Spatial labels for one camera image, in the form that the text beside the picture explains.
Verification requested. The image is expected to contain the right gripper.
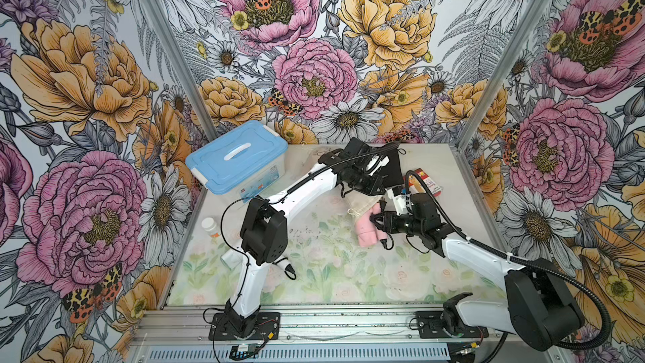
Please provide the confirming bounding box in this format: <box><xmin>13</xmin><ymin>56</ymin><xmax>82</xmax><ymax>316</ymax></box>
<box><xmin>370</xmin><ymin>211</ymin><xmax>424</xmax><ymax>237</ymax></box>

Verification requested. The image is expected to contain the pink hair dryer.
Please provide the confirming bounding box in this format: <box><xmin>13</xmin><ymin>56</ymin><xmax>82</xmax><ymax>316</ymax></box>
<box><xmin>354</xmin><ymin>203</ymin><xmax>394</xmax><ymax>250</ymax></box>

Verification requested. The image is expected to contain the white hair dryer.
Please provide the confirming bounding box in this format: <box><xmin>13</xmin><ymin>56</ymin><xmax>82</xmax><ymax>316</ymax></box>
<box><xmin>221</xmin><ymin>250</ymin><xmax>297</xmax><ymax>281</ymax></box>

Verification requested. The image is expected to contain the beige cloth bag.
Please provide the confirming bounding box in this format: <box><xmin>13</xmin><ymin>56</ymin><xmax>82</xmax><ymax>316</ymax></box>
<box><xmin>344</xmin><ymin>190</ymin><xmax>386</xmax><ymax>219</ymax></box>

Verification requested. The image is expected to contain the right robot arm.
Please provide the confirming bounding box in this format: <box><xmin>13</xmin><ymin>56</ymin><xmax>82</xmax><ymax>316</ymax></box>
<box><xmin>370</xmin><ymin>193</ymin><xmax>585</xmax><ymax>351</ymax></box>

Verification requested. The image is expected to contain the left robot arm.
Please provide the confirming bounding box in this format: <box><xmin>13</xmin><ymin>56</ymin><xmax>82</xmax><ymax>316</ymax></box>
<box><xmin>223</xmin><ymin>138</ymin><xmax>400</xmax><ymax>339</ymax></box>

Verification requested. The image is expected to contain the black hair dryer pouch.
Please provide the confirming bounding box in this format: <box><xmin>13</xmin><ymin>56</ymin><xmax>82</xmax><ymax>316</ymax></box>
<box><xmin>374</xmin><ymin>147</ymin><xmax>404</xmax><ymax>191</ymax></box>

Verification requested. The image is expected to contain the red white bandage box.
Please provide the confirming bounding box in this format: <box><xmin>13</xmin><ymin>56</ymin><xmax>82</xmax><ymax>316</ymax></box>
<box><xmin>408</xmin><ymin>168</ymin><xmax>442</xmax><ymax>198</ymax></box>

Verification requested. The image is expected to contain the blue lidded storage box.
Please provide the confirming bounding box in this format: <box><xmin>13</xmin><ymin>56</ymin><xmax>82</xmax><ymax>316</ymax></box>
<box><xmin>186</xmin><ymin>121</ymin><xmax>288</xmax><ymax>205</ymax></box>

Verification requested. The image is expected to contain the small white pill bottle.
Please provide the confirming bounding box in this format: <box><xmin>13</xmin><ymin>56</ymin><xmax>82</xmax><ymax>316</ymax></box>
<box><xmin>201</xmin><ymin>217</ymin><xmax>220</xmax><ymax>238</ymax></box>

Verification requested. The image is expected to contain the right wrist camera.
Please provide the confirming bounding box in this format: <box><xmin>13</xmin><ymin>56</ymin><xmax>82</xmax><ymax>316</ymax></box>
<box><xmin>392</xmin><ymin>193</ymin><xmax>410</xmax><ymax>216</ymax></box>

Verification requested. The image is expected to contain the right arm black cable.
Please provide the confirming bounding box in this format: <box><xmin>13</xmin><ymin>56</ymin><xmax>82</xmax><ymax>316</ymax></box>
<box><xmin>404</xmin><ymin>170</ymin><xmax>612</xmax><ymax>363</ymax></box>

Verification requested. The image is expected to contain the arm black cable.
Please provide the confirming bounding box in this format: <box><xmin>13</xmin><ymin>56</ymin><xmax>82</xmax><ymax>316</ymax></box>
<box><xmin>404</xmin><ymin>170</ymin><xmax>612</xmax><ymax>363</ymax></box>
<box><xmin>201</xmin><ymin>142</ymin><xmax>401</xmax><ymax>314</ymax></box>

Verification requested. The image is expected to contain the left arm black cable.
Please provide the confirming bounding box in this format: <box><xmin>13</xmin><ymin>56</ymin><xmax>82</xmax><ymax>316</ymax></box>
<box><xmin>201</xmin><ymin>142</ymin><xmax>401</xmax><ymax>314</ymax></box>

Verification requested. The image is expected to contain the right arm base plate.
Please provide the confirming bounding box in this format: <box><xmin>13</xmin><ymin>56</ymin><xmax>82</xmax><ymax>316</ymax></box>
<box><xmin>408</xmin><ymin>310</ymin><xmax>489</xmax><ymax>339</ymax></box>

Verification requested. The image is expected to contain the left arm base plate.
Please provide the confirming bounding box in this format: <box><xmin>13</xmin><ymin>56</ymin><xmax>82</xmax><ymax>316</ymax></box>
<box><xmin>208</xmin><ymin>312</ymin><xmax>282</xmax><ymax>341</ymax></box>

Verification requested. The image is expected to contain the aluminium front rail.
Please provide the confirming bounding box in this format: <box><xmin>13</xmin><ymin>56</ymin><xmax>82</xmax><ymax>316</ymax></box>
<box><xmin>126</xmin><ymin>304</ymin><xmax>514</xmax><ymax>362</ymax></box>

